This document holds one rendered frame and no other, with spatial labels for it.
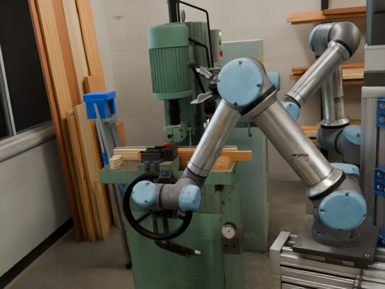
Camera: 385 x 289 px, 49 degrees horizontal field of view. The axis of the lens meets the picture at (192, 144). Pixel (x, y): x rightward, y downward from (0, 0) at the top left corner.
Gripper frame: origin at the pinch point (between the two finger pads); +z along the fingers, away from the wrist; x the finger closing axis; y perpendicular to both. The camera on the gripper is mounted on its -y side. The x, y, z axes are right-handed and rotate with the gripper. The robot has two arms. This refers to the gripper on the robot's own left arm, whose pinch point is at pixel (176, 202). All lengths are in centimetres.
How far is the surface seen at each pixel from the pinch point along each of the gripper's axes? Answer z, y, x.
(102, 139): 79, -45, -76
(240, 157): 31.3, -25.1, 18.3
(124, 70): 212, -155, -134
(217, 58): 34, -75, 3
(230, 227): 24.2, 6.1, 16.7
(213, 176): 19.6, -14.0, 9.2
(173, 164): 12.2, -16.9, -6.5
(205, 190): 22.8, -8.3, 5.6
